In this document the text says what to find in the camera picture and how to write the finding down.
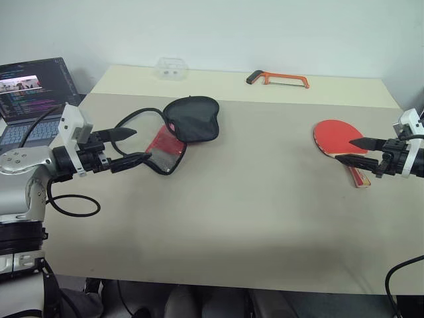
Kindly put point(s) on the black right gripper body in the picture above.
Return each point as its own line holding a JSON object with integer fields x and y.
{"x": 394, "y": 157}

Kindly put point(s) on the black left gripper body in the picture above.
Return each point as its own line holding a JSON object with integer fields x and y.
{"x": 92, "y": 155}

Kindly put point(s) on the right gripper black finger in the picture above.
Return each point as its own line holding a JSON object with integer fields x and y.
{"x": 369, "y": 144}
{"x": 359, "y": 163}

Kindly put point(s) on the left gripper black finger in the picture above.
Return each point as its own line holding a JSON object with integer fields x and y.
{"x": 127, "y": 161}
{"x": 117, "y": 135}

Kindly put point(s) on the red ping pong paddle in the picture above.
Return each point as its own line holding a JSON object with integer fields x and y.
{"x": 331, "y": 136}

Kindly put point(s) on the black mesh paddle bag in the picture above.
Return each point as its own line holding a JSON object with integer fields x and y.
{"x": 192, "y": 119}

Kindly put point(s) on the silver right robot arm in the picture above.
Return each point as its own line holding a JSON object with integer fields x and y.
{"x": 420, "y": 157}

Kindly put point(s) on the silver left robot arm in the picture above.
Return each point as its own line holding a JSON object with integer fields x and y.
{"x": 20, "y": 162}

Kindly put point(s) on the clear plastic box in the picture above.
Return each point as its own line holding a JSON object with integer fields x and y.
{"x": 171, "y": 69}

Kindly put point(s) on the open grey laptop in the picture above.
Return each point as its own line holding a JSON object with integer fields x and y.
{"x": 30, "y": 86}

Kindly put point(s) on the orange hacksaw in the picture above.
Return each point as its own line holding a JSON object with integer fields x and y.
{"x": 285, "y": 77}

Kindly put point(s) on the silver black robot torso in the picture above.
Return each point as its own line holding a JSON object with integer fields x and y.
{"x": 20, "y": 238}

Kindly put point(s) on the grey rounded shape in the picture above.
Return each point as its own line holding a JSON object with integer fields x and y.
{"x": 198, "y": 303}

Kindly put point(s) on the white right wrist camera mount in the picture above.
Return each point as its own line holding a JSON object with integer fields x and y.
{"x": 410, "y": 121}

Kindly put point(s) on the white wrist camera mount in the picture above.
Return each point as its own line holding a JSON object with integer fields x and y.
{"x": 71, "y": 119}
{"x": 410, "y": 121}

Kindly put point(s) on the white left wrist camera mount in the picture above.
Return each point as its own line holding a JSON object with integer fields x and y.
{"x": 71, "y": 119}

